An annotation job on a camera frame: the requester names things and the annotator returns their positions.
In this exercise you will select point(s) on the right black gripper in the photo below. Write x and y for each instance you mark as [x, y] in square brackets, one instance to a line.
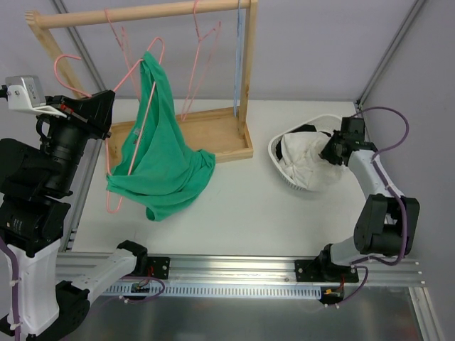
[330, 150]

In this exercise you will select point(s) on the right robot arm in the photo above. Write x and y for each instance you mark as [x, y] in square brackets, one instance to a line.
[385, 229]

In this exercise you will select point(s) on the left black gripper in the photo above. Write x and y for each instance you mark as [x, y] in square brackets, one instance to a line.
[87, 118]

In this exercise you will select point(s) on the green tank top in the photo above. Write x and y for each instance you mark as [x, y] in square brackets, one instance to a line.
[167, 175]

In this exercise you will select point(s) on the pink wire hanger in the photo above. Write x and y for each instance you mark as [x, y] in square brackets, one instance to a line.
[122, 40]
[200, 66]
[110, 143]

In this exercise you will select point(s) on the white tank top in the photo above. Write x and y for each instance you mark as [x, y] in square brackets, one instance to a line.
[315, 175]

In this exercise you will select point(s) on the white perforated plastic basket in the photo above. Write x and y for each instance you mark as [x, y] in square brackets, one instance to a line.
[325, 122]

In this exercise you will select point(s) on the white slotted cable duct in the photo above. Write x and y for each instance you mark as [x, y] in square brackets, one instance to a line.
[218, 290]

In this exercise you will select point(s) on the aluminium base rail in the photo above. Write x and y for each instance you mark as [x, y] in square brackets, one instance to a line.
[244, 269]

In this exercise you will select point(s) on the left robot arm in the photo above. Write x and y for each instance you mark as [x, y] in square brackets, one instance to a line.
[34, 185]

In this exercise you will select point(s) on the blue wire hanger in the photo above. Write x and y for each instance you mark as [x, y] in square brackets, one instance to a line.
[238, 60]

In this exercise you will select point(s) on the black tank top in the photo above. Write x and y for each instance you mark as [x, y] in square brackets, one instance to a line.
[302, 131]

